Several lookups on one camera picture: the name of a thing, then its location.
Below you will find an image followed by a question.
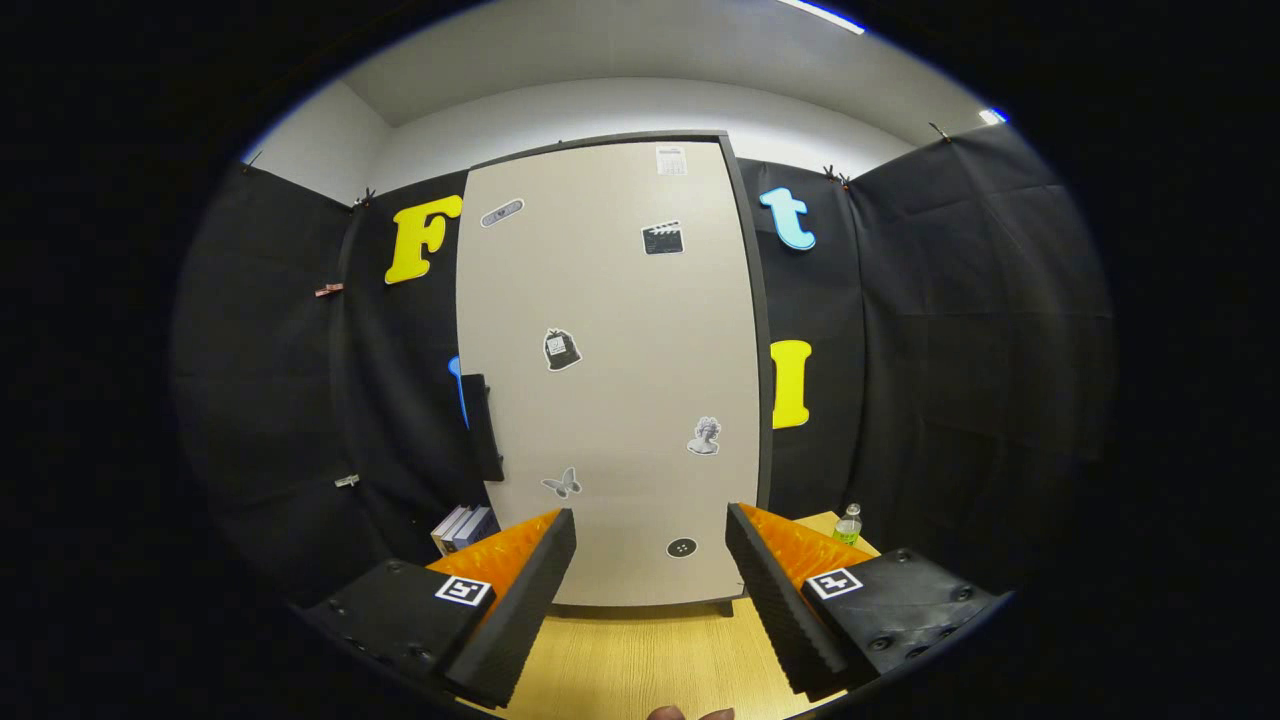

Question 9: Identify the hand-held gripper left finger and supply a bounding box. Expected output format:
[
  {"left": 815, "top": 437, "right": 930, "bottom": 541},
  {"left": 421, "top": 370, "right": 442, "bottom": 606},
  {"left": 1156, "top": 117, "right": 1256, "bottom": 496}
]
[{"left": 300, "top": 508, "right": 578, "bottom": 709}]

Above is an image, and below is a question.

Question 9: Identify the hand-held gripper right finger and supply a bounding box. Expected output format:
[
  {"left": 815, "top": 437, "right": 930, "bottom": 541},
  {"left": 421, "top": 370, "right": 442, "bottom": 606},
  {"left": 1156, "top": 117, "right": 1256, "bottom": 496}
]
[{"left": 725, "top": 503, "right": 1006, "bottom": 701}]

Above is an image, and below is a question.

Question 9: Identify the black door handle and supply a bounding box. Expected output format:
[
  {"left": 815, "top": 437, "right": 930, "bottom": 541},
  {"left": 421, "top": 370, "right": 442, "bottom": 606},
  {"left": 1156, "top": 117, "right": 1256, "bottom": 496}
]
[{"left": 460, "top": 373, "right": 506, "bottom": 483}]

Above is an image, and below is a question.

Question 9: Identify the dark grey shoe cabinet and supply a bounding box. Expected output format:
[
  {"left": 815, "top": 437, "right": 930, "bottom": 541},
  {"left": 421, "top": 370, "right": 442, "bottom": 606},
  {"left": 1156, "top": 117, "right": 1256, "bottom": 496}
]
[{"left": 455, "top": 130, "right": 776, "bottom": 616}]

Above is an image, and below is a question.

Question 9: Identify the beige shoe cabinet door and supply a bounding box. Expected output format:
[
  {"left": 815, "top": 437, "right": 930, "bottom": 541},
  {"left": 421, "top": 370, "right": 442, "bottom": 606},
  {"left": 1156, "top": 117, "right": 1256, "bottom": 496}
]
[{"left": 456, "top": 140, "right": 763, "bottom": 608}]

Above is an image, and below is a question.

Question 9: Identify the blue cover book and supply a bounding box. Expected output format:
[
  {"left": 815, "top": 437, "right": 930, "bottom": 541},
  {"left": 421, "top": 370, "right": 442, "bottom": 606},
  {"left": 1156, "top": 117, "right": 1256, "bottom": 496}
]
[{"left": 452, "top": 507, "right": 501, "bottom": 551}]

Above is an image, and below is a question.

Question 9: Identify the white cover book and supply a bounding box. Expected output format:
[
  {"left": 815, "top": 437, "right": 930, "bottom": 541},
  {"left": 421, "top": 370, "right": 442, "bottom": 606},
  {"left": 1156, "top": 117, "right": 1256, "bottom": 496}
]
[{"left": 432, "top": 505, "right": 471, "bottom": 556}]

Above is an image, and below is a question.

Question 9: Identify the black backdrop cloth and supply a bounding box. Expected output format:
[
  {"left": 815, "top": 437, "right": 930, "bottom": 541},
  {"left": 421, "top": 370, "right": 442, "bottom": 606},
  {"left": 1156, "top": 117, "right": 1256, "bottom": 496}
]
[{"left": 172, "top": 122, "right": 1119, "bottom": 601}]

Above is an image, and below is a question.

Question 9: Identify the long ceiling light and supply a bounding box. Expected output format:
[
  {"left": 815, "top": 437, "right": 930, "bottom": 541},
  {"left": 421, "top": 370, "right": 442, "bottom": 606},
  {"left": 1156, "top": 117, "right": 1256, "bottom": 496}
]
[{"left": 775, "top": 0, "right": 866, "bottom": 36}]

